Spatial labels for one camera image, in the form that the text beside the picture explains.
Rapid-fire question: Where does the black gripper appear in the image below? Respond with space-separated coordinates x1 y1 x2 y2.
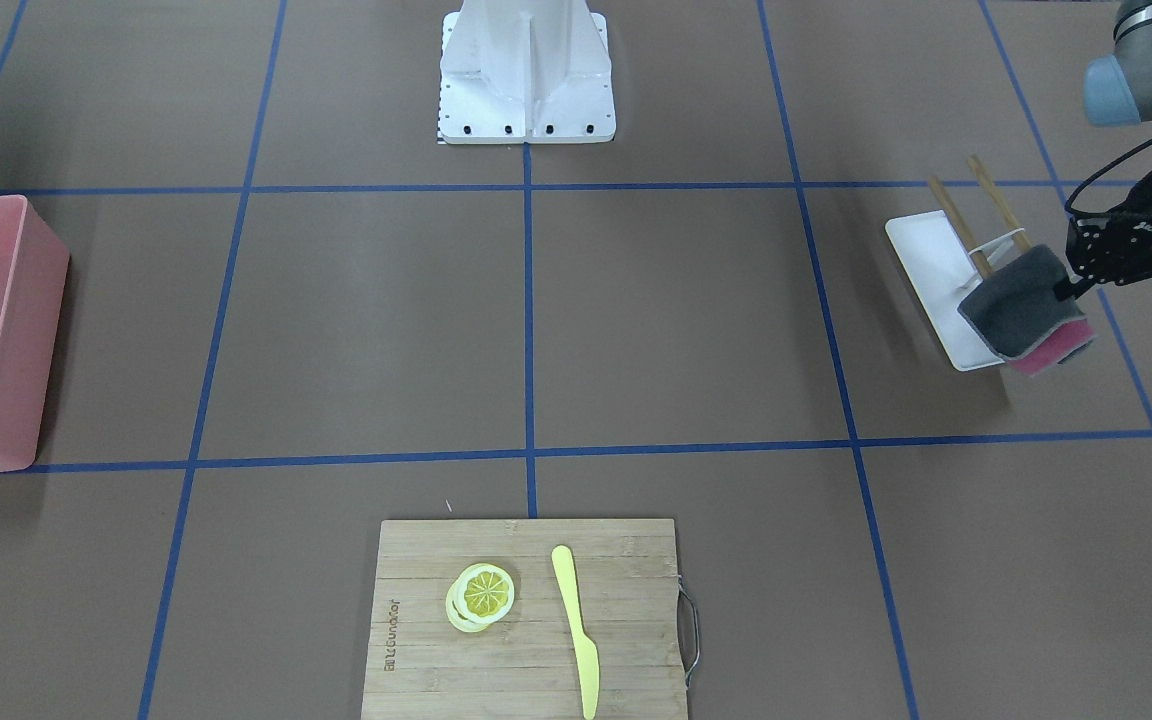
1066 156 1152 290

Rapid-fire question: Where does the grey and pink cloth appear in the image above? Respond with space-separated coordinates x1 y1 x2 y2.
957 245 1097 377

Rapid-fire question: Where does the wooden chopstick near tray centre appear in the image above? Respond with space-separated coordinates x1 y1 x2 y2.
967 154 1032 253

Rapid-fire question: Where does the white chopstick rest clip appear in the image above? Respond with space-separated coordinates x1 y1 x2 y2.
957 228 1032 291

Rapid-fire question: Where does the wooden chopstick at tray edge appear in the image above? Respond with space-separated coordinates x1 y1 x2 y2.
927 174 992 281

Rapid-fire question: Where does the white rectangular tray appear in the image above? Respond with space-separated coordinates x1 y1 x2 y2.
884 210 1005 372

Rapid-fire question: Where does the bamboo cutting board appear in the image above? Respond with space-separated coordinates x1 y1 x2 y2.
361 520 689 719

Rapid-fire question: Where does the yellow plastic knife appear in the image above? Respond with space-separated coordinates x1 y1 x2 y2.
550 544 602 719

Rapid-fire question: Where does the lemon slice toy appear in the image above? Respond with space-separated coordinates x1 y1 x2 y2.
444 562 516 634

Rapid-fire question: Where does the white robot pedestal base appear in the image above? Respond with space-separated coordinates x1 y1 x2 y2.
435 1 617 145

